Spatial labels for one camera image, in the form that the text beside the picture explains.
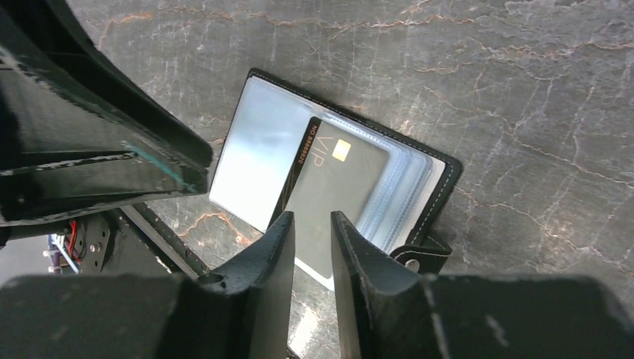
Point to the black leather card holder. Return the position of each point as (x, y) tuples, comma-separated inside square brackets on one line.
[(266, 130)]

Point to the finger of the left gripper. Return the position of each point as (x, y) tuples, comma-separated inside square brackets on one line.
[(55, 31), (65, 152)]

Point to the black VIP credit card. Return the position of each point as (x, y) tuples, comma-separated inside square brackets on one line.
[(334, 169)]

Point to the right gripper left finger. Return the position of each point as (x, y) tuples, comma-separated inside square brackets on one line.
[(239, 310)]

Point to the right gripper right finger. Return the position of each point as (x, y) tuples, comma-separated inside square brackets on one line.
[(387, 311)]

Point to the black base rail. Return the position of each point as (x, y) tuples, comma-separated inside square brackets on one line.
[(134, 241)]

